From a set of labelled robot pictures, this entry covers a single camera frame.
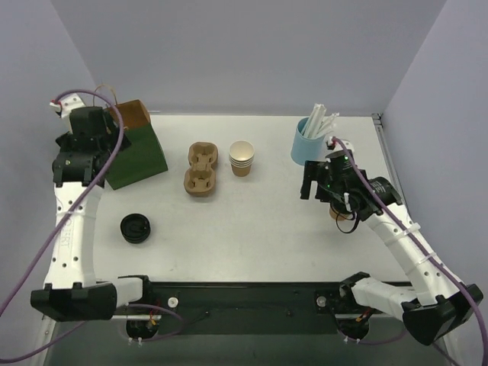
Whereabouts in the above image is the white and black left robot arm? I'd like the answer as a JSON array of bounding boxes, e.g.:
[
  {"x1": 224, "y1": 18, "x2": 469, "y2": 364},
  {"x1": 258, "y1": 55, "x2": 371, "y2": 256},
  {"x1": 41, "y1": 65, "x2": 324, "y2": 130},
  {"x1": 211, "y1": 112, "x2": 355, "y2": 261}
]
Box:
[{"x1": 30, "y1": 107, "x2": 155, "y2": 322}]

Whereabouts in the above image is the stack of brown paper cups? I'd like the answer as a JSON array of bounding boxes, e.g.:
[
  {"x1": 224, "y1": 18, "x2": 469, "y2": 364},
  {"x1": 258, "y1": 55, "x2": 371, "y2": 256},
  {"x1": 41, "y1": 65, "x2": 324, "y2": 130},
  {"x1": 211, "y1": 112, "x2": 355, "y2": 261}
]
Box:
[{"x1": 229, "y1": 140, "x2": 255, "y2": 177}]

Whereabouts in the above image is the light blue straw holder cup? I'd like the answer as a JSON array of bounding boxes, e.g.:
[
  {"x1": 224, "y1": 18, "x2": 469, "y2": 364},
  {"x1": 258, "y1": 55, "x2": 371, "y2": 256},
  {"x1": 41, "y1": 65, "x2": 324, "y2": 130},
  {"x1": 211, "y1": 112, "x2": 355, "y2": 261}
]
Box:
[{"x1": 291, "y1": 117, "x2": 326, "y2": 166}]

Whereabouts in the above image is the brown paper coffee cup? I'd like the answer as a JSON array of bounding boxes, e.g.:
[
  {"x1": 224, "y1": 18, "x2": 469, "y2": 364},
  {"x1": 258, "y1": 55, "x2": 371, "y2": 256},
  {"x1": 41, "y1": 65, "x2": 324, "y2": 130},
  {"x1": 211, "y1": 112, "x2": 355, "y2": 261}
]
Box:
[{"x1": 329, "y1": 206, "x2": 353, "y2": 221}]

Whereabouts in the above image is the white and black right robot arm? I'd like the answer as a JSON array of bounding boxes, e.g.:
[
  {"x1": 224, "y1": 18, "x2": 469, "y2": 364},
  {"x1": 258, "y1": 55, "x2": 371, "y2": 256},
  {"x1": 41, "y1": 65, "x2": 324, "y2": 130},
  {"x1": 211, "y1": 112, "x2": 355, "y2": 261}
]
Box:
[{"x1": 300, "y1": 151, "x2": 483, "y2": 345}]

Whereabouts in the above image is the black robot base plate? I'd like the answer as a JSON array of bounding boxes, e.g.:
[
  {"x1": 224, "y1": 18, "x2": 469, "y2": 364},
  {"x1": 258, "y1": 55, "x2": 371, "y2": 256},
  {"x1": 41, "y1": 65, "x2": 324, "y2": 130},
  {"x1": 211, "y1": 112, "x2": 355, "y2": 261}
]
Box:
[{"x1": 110, "y1": 281, "x2": 382, "y2": 336}]

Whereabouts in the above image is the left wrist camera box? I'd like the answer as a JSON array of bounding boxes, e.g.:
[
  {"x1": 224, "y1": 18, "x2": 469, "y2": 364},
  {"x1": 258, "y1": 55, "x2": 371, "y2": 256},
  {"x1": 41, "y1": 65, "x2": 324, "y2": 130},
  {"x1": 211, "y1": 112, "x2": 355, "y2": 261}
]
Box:
[{"x1": 50, "y1": 93, "x2": 86, "y2": 119}]

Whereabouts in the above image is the stack of black cup lids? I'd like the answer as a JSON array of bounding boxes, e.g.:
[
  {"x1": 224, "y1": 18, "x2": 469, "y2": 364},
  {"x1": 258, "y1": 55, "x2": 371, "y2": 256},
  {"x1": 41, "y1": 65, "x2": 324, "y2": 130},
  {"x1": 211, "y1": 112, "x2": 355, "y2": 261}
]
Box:
[{"x1": 120, "y1": 213, "x2": 151, "y2": 244}]

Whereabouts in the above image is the green and brown paper bag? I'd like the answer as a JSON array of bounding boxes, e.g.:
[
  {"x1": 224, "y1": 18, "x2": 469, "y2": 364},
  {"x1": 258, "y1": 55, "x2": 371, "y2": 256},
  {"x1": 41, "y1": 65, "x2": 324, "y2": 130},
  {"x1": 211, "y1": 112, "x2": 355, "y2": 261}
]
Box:
[{"x1": 106, "y1": 99, "x2": 168, "y2": 190}]

